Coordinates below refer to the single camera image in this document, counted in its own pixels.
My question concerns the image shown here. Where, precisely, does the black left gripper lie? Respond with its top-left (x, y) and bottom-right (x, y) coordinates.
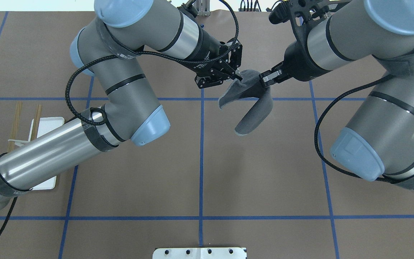
top-left (191, 31), bottom-right (243, 89)

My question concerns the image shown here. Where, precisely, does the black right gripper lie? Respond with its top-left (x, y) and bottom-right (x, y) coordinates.
top-left (259, 41), bottom-right (330, 87)

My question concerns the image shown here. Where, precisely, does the grey towel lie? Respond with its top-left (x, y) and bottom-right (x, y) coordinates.
top-left (218, 69), bottom-right (274, 136)

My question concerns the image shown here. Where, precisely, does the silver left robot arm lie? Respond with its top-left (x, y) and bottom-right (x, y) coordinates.
top-left (0, 0), bottom-right (272, 210)

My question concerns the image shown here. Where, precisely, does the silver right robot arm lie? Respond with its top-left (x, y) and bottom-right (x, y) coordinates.
top-left (218, 0), bottom-right (414, 191)

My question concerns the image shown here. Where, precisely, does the wooden towel rack white base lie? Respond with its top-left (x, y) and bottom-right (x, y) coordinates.
top-left (7, 101), bottom-right (65, 190)

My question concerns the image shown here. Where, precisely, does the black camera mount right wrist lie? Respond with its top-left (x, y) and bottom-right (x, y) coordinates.
top-left (269, 0), bottom-right (351, 36)

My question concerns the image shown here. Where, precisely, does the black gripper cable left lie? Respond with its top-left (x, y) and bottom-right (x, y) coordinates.
top-left (65, 0), bottom-right (240, 126)

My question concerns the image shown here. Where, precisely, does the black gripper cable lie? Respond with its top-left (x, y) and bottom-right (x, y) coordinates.
top-left (314, 74), bottom-right (414, 198)
top-left (65, 0), bottom-right (240, 126)

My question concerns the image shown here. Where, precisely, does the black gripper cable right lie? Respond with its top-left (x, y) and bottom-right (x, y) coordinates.
top-left (314, 74), bottom-right (414, 198)

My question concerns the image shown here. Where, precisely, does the white pedestal column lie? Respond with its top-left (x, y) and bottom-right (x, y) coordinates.
top-left (152, 247), bottom-right (247, 259)

